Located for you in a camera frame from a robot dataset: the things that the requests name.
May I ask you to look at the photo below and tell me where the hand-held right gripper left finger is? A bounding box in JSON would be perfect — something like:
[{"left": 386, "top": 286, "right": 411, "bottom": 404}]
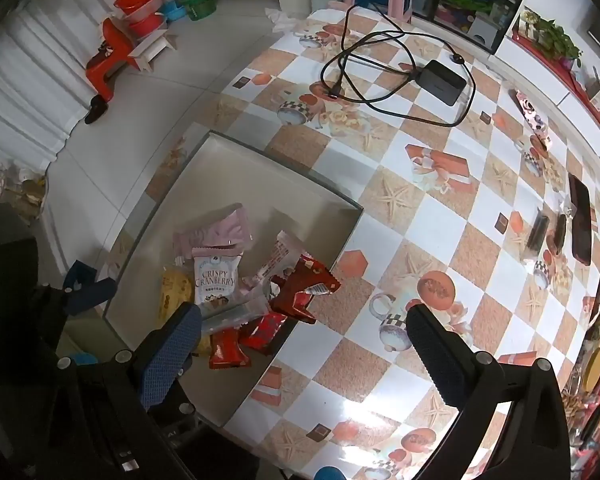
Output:
[{"left": 50, "top": 302, "right": 208, "bottom": 480}]

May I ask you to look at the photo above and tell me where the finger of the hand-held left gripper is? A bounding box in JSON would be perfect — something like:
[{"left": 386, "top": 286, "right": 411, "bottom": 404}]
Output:
[
  {"left": 61, "top": 259, "right": 100, "bottom": 291},
  {"left": 64, "top": 276, "right": 119, "bottom": 318}
]

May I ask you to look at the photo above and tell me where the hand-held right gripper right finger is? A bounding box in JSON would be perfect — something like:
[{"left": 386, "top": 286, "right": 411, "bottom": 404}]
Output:
[{"left": 405, "top": 301, "right": 573, "bottom": 480}]

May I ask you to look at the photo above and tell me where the dark red snack packet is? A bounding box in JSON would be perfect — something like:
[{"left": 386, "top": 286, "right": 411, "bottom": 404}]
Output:
[{"left": 269, "top": 254, "right": 342, "bottom": 325}]

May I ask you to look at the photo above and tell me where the grey cardboard box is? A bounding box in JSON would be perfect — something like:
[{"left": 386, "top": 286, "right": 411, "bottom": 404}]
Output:
[{"left": 103, "top": 129, "right": 366, "bottom": 428}]

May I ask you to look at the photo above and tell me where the small red snack packet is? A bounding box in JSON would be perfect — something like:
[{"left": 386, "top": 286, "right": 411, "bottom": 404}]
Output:
[
  {"left": 208, "top": 327, "right": 252, "bottom": 370},
  {"left": 238, "top": 310, "right": 289, "bottom": 352}
]

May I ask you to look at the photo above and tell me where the yellow snack packet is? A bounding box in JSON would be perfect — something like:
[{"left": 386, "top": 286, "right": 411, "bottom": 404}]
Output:
[{"left": 158, "top": 266, "right": 197, "bottom": 322}]

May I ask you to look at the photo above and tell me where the clear snack packet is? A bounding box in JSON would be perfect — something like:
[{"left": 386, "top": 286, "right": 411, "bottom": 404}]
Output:
[{"left": 199, "top": 292, "right": 273, "bottom": 337}]

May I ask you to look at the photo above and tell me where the floor clutter pile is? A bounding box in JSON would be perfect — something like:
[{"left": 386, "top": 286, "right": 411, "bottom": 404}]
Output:
[{"left": 0, "top": 159, "right": 49, "bottom": 222}]

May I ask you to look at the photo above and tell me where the pink snack packet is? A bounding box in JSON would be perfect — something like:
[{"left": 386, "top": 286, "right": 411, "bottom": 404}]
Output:
[{"left": 173, "top": 203, "right": 254, "bottom": 262}]

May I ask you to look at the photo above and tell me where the red and white snack packet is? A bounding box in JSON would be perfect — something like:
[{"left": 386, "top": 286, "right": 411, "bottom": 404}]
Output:
[{"left": 240, "top": 230, "right": 307, "bottom": 293}]

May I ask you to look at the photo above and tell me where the black lighter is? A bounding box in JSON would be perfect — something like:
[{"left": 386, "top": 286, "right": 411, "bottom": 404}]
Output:
[{"left": 526, "top": 209, "right": 549, "bottom": 257}]

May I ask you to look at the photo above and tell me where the pile of colourful snack packets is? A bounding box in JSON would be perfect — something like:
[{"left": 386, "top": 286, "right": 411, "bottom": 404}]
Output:
[{"left": 562, "top": 267, "right": 600, "bottom": 456}]

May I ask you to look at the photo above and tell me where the black shoe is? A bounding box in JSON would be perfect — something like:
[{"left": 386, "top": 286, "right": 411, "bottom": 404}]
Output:
[{"left": 83, "top": 95, "right": 109, "bottom": 125}]

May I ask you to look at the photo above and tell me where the brown lighter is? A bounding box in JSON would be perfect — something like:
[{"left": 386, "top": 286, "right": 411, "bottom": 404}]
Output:
[{"left": 553, "top": 213, "right": 568, "bottom": 255}]

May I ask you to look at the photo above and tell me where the black smartphone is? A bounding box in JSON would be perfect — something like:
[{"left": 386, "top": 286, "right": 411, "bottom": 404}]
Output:
[{"left": 568, "top": 173, "right": 594, "bottom": 267}]

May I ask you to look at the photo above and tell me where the white curtain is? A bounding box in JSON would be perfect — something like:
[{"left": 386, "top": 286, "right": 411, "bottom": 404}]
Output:
[{"left": 0, "top": 0, "right": 133, "bottom": 163}]

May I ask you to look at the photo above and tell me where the red plastic chair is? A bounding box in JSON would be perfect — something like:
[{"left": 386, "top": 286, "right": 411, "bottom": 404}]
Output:
[{"left": 84, "top": 18, "right": 137, "bottom": 107}]

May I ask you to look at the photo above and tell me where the small white stool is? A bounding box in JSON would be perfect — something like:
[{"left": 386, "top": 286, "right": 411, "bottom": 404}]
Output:
[{"left": 126, "top": 29, "right": 179, "bottom": 74}]

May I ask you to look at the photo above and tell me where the pink patterned phone case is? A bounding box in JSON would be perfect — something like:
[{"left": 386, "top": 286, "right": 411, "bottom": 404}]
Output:
[{"left": 509, "top": 88, "right": 552, "bottom": 150}]

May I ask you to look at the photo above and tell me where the blue plastic basin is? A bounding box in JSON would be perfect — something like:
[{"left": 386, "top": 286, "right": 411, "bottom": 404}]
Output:
[{"left": 159, "top": 2, "right": 187, "bottom": 24}]

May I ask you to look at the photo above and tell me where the green plastic bucket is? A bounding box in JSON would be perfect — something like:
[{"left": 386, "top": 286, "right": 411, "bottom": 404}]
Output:
[{"left": 179, "top": 0, "right": 217, "bottom": 22}]

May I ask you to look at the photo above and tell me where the red counter shelf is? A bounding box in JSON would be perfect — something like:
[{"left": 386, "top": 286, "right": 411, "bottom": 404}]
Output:
[{"left": 511, "top": 24, "right": 600, "bottom": 137}]

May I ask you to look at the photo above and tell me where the crumpled white tissue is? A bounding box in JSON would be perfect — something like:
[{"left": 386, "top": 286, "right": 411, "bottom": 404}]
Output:
[{"left": 264, "top": 7, "right": 302, "bottom": 34}]

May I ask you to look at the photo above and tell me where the green potted plant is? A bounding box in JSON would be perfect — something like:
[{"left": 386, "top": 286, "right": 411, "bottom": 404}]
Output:
[{"left": 521, "top": 9, "right": 582, "bottom": 70}]

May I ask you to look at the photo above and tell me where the black power adapter with cable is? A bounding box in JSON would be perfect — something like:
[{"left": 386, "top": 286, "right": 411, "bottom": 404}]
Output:
[{"left": 320, "top": 2, "right": 477, "bottom": 129}]

